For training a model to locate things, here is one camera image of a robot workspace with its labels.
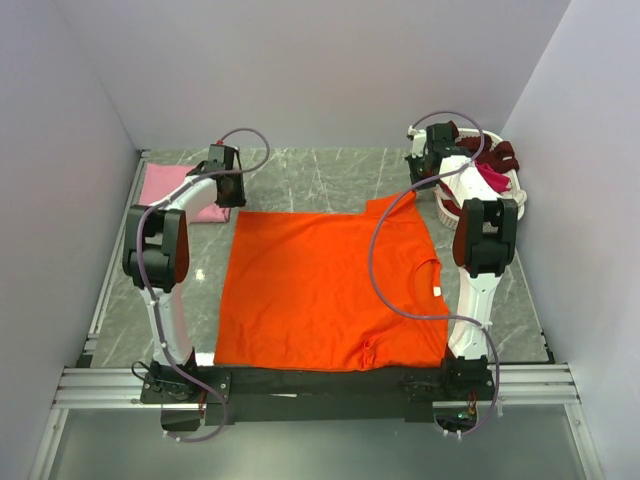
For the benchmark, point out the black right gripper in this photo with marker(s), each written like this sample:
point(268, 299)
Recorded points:
point(412, 164)

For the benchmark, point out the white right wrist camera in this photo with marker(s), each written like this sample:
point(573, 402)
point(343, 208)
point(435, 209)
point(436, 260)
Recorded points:
point(418, 139)

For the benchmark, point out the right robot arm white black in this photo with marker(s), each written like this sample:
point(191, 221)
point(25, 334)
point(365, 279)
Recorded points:
point(484, 240)

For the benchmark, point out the folded pink t shirt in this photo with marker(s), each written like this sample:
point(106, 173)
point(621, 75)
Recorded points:
point(161, 180)

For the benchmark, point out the white laundry basket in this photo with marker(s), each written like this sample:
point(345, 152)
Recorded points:
point(453, 190)

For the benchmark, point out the dark red t shirt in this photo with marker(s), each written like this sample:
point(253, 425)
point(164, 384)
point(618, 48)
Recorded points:
point(498, 155)

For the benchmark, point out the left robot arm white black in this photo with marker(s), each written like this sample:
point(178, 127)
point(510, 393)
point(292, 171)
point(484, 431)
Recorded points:
point(156, 257)

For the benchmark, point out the magenta t shirt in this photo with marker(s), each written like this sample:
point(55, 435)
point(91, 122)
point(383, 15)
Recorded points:
point(498, 182)

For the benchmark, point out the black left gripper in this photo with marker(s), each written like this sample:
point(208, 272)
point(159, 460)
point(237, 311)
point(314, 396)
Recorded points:
point(239, 200)

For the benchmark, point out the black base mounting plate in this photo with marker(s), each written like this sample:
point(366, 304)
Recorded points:
point(245, 394)

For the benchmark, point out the aluminium frame rail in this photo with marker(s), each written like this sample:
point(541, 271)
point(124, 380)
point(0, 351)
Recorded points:
point(116, 388)

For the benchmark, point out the orange t shirt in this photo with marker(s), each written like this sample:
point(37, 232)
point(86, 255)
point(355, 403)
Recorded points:
point(333, 292)

